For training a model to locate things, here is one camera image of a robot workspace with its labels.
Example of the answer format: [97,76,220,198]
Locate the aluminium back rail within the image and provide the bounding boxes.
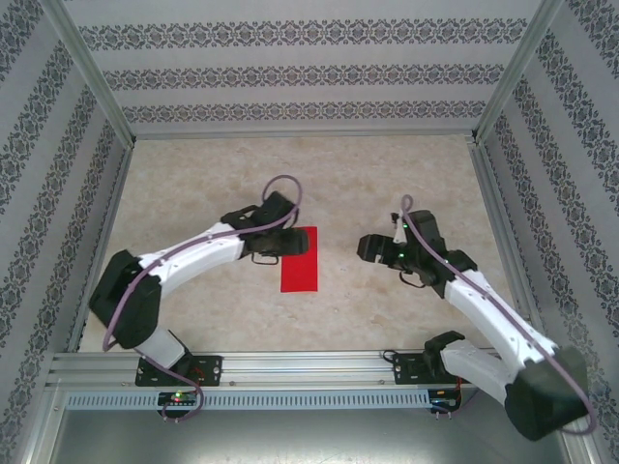
[130,128,478,142]

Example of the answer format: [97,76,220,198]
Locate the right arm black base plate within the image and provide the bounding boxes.
[392,351,465,387]

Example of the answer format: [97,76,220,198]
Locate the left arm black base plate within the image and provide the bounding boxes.
[134,355,223,388]

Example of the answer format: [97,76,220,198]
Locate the slotted grey cable tray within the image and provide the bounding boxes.
[65,389,431,412]

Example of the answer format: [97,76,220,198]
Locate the aluminium frame post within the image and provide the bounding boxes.
[469,0,567,144]
[41,0,136,146]

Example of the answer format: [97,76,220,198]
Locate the aluminium table side rail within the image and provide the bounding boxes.
[66,142,136,353]
[469,142,551,348]

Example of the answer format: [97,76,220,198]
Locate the aluminium frame beam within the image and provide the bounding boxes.
[16,381,67,464]
[555,381,604,464]

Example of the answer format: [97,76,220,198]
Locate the grey metal sheet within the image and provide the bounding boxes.
[47,410,584,464]

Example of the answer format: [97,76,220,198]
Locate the aluminium mounting rail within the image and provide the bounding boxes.
[45,350,567,388]

